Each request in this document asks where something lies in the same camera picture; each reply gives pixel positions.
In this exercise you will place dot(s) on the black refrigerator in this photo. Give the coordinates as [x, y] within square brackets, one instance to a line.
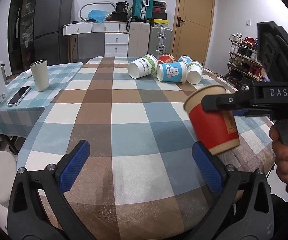
[50, 43]

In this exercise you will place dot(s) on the checkered tablecloth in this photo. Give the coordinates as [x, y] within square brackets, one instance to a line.
[140, 180]

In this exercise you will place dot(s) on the black bag on desk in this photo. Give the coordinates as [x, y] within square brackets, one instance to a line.
[121, 12]

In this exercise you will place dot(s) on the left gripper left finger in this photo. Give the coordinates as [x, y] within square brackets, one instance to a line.
[38, 208]

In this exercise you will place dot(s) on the beige tumbler mug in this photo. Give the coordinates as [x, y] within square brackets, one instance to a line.
[40, 75]

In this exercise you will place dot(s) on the person's right hand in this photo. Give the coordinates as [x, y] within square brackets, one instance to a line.
[281, 153]

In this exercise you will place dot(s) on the silver suitcase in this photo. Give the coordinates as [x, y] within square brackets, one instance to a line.
[159, 41]

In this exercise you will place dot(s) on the smartphone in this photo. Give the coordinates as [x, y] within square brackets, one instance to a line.
[18, 96]

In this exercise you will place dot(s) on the blue rabbit paper cup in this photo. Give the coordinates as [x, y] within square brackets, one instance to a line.
[172, 72]

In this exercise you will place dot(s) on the white green paper cup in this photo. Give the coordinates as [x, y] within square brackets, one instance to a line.
[143, 66]

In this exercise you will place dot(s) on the white drawer desk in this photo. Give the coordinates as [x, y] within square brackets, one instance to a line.
[89, 39]

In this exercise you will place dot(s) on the teal suitcase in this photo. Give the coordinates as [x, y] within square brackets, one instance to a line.
[142, 10]

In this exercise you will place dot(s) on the wooden door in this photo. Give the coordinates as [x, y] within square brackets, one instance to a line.
[192, 28]

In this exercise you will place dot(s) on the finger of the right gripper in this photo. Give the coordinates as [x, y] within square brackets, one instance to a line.
[226, 102]
[251, 112]

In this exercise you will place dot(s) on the white green tree cup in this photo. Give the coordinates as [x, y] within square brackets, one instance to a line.
[194, 72]

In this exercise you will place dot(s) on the blue plastic bag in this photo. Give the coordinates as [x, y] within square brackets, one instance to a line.
[99, 16]

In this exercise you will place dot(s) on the dark glass cabinet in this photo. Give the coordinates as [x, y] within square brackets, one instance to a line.
[20, 35]

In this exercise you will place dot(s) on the beige suitcase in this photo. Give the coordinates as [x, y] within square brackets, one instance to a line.
[139, 33]

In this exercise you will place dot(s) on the red kraft paper cup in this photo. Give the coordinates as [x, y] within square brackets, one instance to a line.
[216, 130]

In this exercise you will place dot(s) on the teal plaid cloth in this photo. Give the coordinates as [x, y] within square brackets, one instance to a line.
[18, 121]

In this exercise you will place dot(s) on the red kraft cup far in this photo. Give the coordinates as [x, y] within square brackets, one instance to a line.
[166, 58]

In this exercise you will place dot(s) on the blue white cup far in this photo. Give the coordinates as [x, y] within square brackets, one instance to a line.
[186, 59]

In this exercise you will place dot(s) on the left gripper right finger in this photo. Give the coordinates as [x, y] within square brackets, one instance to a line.
[243, 206]

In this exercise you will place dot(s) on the stacked shoe boxes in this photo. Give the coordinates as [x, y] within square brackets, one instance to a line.
[159, 15]

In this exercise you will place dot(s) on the shoe rack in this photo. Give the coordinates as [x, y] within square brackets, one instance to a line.
[243, 65]

